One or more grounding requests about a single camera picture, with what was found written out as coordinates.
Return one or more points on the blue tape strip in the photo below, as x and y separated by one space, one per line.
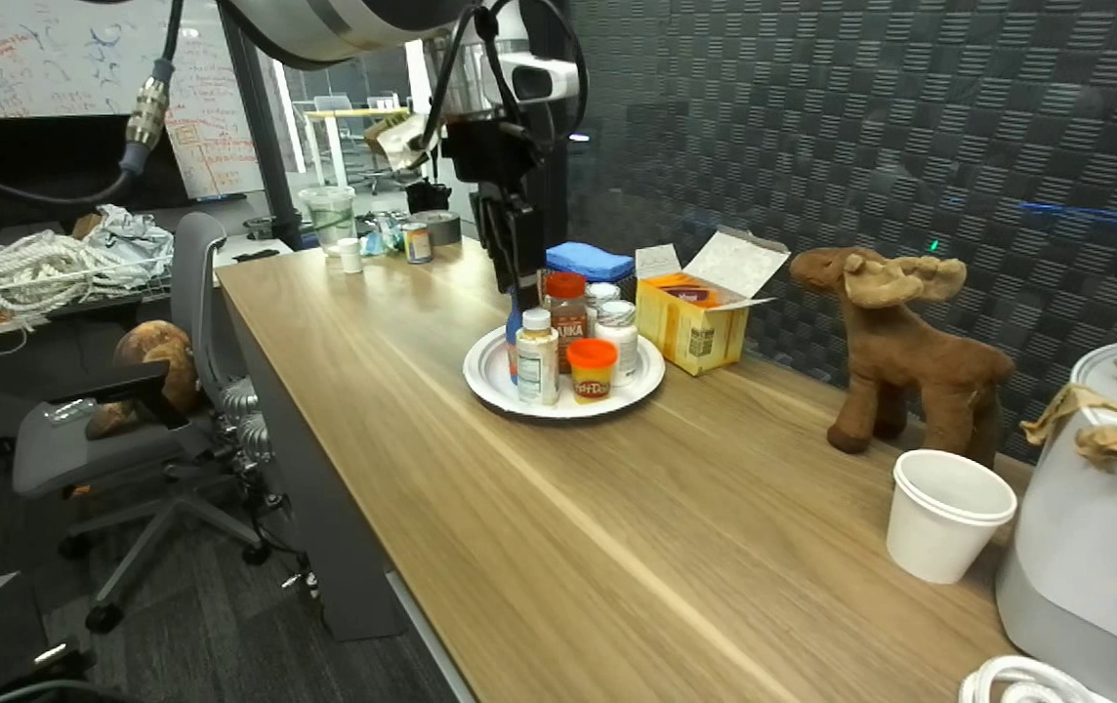
1078 212

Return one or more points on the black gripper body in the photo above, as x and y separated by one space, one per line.
492 155

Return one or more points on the brown moose plush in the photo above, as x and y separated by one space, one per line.
912 357

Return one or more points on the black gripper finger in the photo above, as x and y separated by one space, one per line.
527 237
498 238

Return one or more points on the black metal post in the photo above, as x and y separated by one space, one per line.
260 131

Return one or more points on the brown plush toy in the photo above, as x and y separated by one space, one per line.
162 357

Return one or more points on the black camera stand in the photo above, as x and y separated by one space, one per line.
425 195

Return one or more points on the white paper plate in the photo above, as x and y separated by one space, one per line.
492 371

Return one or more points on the small white cup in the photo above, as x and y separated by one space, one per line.
345 256

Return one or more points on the blue sponge black holder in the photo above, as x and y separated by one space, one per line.
589 259

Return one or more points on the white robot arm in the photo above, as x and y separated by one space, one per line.
349 22

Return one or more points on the grey white appliance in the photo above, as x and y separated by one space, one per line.
1091 560

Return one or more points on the yellow cardboard box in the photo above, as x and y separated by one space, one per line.
696 335

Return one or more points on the stained white-cap bottle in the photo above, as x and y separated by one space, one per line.
537 357

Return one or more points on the yellow-label tin can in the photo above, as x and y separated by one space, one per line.
418 245

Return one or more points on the grey office chair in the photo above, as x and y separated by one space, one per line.
129 454

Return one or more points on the white paper cup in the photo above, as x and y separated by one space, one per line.
944 519

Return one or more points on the orange-lid play-doh can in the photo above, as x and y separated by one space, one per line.
589 367

